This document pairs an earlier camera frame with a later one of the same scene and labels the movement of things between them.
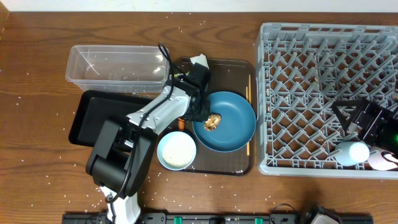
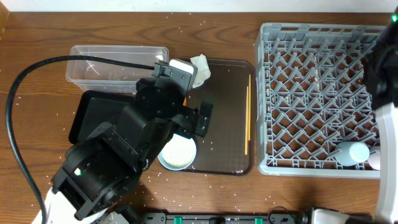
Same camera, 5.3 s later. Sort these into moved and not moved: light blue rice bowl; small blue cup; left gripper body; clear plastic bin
Moved: left gripper body
Not moved: small blue cup; light blue rice bowl; clear plastic bin
